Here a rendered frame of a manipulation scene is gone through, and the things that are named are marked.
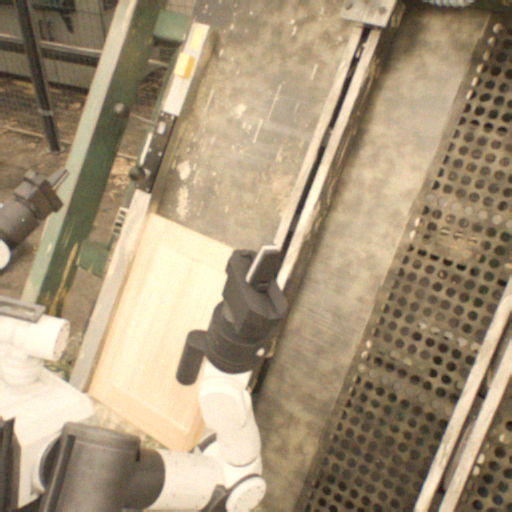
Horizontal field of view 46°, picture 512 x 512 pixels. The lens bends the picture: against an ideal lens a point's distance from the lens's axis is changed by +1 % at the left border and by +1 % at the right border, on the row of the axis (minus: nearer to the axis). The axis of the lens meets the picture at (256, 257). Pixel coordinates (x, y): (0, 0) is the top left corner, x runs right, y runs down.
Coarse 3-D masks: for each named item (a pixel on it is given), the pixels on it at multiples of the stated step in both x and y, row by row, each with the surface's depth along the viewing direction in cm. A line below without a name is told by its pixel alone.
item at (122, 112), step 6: (114, 108) 139; (120, 108) 138; (126, 108) 138; (120, 114) 138; (126, 114) 139; (132, 114) 141; (138, 120) 142; (144, 120) 142; (156, 126) 144; (162, 126) 144; (162, 132) 144
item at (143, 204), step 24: (192, 72) 143; (168, 96) 146; (192, 96) 146; (168, 144) 145; (168, 168) 148; (144, 192) 148; (144, 216) 147; (120, 240) 150; (120, 264) 149; (120, 288) 150; (96, 312) 152; (96, 336) 151; (96, 360) 152; (72, 384) 154
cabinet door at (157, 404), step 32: (160, 224) 147; (160, 256) 147; (192, 256) 142; (224, 256) 137; (128, 288) 150; (160, 288) 146; (192, 288) 141; (128, 320) 149; (160, 320) 145; (192, 320) 141; (128, 352) 149; (160, 352) 144; (96, 384) 153; (128, 384) 148; (160, 384) 143; (128, 416) 147; (160, 416) 142; (192, 416) 138
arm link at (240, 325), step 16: (240, 256) 82; (240, 272) 79; (224, 288) 83; (240, 288) 77; (272, 288) 79; (224, 304) 83; (240, 304) 78; (256, 304) 76; (272, 304) 77; (224, 320) 82; (240, 320) 79; (256, 320) 76; (272, 320) 76; (208, 336) 84; (224, 336) 81; (240, 336) 82; (256, 336) 83; (224, 352) 83; (240, 352) 82; (256, 352) 83
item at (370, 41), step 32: (352, 0) 118; (384, 0) 114; (352, 32) 121; (384, 32) 120; (352, 64) 122; (352, 96) 120; (320, 128) 123; (352, 128) 123; (320, 160) 125; (320, 192) 122; (288, 224) 124; (320, 224) 127; (288, 256) 124; (288, 288) 126; (256, 384) 130
